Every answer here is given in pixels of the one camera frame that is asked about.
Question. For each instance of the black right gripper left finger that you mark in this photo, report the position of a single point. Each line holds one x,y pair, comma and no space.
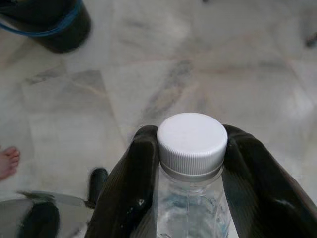
123,188

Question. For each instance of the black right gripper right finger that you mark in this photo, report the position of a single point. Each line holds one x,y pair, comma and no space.
262,188

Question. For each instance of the clear plastic bottle white cap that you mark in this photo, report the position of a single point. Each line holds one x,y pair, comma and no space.
192,148

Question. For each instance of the black rubbish bin blue liner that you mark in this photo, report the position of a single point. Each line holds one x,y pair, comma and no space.
57,24

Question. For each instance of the black robot foot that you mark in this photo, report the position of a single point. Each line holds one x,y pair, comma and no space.
97,183

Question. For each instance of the bare human foot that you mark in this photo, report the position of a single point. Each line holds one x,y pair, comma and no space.
8,161

